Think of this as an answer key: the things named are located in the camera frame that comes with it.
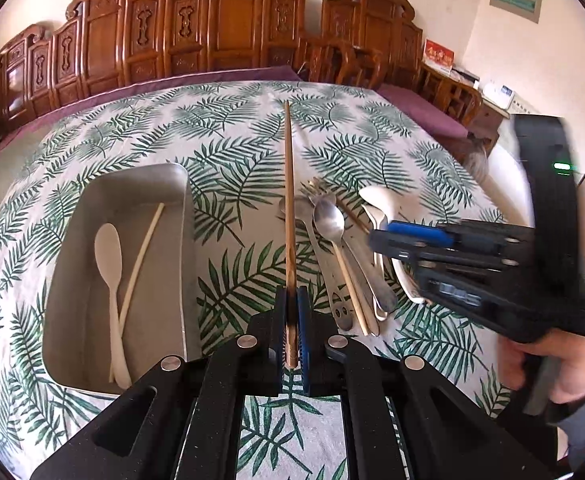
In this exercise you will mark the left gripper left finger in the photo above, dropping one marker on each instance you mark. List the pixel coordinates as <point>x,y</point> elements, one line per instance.
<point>248,364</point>

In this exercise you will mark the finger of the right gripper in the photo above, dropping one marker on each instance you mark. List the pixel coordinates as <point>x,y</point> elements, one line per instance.
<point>429,234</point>
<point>395,246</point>

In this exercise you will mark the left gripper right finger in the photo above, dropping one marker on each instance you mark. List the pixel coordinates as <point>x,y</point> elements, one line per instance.
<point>366,385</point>

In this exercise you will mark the dark brown wooden chopstick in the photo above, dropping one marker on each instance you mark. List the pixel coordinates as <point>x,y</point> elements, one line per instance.
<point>292,342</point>

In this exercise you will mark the large metal spoon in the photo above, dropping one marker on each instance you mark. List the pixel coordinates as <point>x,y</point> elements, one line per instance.
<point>330,224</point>

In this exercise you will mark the light bamboo chopstick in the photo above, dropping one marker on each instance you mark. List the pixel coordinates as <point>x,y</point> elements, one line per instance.
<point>366,321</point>
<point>137,265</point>

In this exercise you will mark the small cream plastic spoon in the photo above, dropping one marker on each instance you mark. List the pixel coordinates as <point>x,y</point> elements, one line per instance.
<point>108,258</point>

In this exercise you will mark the cream plastic ladle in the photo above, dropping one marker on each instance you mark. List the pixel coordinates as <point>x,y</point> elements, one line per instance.
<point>387,201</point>

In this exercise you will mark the person's right hand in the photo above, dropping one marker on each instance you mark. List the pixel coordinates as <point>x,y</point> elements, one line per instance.
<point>568,348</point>

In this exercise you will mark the thin brown chopstick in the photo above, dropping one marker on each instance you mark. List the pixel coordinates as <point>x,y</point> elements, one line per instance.
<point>349,212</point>

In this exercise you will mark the metal fork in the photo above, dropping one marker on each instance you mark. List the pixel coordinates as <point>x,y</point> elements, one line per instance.
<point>316,190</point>

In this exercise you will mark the wooden side cabinet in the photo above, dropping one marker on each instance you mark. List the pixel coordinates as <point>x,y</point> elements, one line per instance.
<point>492,112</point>

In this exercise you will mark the green leaf print tablecloth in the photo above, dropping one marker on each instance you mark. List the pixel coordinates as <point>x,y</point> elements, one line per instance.
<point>228,136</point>

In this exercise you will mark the purple armchair cushion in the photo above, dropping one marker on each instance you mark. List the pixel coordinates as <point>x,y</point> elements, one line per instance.
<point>425,114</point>

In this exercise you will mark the grey rectangular utensil tray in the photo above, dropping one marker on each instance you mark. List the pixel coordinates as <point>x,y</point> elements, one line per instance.
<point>162,320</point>

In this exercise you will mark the red gift box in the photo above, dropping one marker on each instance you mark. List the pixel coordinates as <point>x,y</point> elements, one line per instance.
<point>438,56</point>

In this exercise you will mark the carved wooden armchair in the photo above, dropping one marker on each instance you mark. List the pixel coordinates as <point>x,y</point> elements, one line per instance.
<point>369,43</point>

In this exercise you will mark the carved wooden sofa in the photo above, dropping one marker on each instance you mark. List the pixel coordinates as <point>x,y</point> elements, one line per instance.
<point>105,45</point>

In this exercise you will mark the grey wall panel box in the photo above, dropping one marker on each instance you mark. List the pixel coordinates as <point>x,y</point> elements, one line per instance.
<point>529,9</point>

